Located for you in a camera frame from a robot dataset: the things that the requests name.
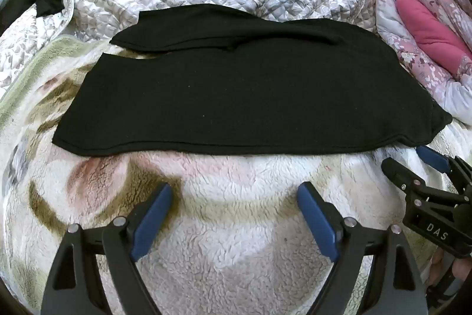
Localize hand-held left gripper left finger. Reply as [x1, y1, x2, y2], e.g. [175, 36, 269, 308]
[40, 183, 174, 315]

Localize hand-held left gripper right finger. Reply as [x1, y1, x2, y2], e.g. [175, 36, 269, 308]
[297, 181, 428, 315]

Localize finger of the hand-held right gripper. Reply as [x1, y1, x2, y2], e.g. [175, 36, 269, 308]
[416, 145, 472, 192]
[381, 157, 430, 199]

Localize black pants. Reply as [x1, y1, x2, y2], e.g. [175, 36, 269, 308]
[52, 3, 453, 157]

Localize person's right hand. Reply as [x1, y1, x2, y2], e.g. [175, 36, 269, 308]
[428, 249, 472, 286]

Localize floral fleece blanket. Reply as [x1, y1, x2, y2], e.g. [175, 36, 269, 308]
[0, 36, 472, 315]

